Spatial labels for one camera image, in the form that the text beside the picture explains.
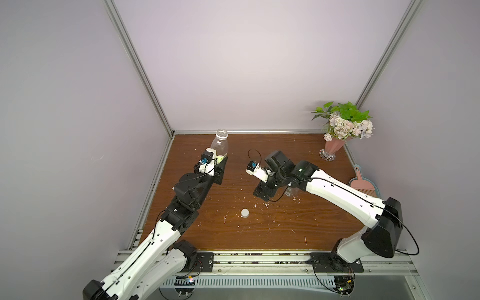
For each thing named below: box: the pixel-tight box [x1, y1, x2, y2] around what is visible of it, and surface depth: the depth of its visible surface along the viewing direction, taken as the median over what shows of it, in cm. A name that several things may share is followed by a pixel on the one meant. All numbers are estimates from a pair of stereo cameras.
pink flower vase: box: [319, 137, 346, 162], surface depth 105 cm
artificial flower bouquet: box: [311, 101, 375, 142], surface depth 86 cm
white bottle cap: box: [240, 208, 250, 219], surface depth 87 cm
